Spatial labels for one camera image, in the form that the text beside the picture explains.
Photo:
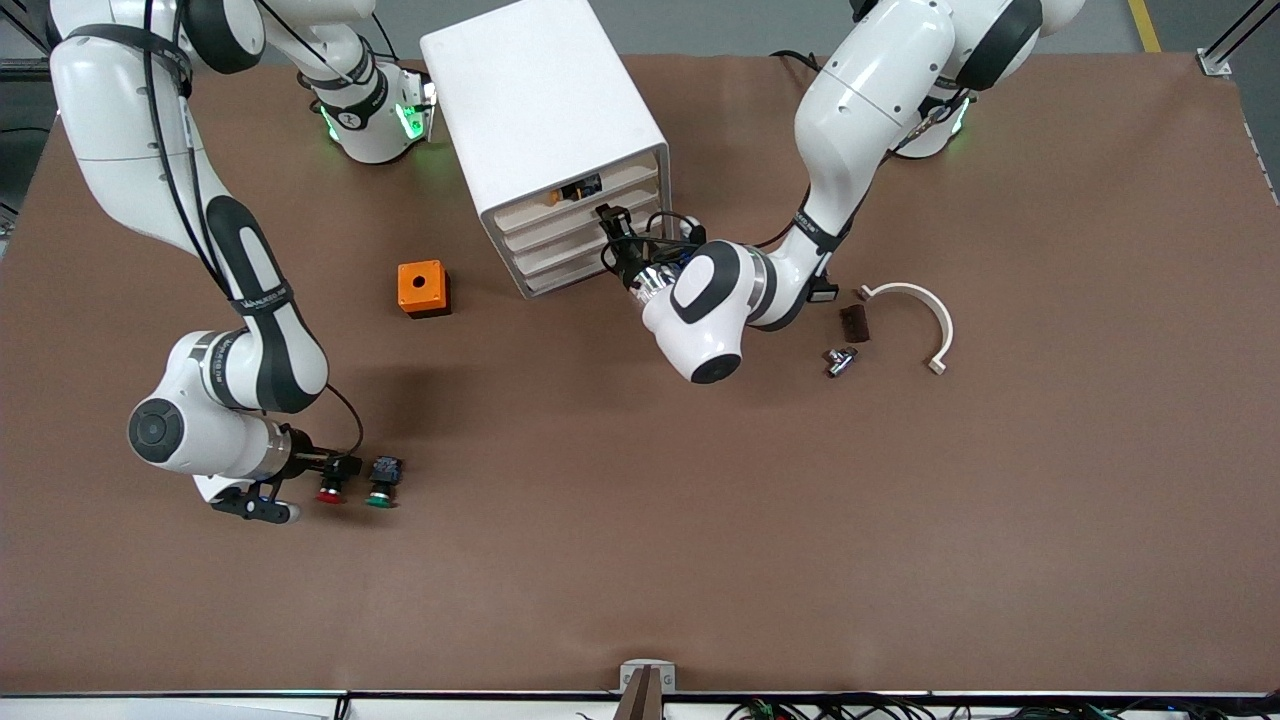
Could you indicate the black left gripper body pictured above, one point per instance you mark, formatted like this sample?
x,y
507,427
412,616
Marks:
x,y
628,261

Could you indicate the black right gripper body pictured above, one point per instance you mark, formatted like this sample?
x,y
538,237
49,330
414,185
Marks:
x,y
313,464

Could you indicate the red push button switch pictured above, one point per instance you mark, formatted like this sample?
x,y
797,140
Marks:
x,y
331,494

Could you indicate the white plastic drawer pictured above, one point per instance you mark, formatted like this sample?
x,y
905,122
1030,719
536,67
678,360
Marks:
x,y
635,182
560,276
560,231
560,253

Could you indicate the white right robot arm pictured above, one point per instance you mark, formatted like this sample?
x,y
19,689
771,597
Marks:
x,y
120,100

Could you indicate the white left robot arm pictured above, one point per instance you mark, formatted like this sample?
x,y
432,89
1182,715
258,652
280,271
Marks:
x,y
860,90

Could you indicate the white drawer cabinet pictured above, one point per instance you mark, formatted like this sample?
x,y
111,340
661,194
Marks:
x,y
540,100

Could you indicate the orange black small component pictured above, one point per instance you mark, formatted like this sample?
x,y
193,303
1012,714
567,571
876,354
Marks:
x,y
578,189

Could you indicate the silver metal connector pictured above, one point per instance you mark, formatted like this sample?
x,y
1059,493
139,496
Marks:
x,y
840,362

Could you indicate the brown terminal block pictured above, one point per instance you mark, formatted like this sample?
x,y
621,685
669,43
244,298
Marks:
x,y
856,325

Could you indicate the brown pole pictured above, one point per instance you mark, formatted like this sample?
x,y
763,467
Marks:
x,y
640,700

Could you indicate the green push button switch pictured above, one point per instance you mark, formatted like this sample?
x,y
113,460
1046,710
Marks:
x,y
384,472

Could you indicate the black white rectangular switch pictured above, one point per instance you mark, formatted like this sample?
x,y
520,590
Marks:
x,y
825,293

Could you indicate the orange button enclosure box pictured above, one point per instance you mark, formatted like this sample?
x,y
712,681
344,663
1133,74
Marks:
x,y
420,285

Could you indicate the white table edge rail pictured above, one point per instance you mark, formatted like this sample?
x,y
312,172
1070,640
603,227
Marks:
x,y
200,708

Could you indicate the white curved plastic bracket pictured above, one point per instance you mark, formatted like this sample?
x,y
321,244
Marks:
x,y
941,320

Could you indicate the grey metal bracket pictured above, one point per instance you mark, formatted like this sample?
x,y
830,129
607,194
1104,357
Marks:
x,y
630,672

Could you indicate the aluminium frame profile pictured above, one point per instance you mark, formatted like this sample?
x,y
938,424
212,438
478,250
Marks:
x,y
25,68
1215,62

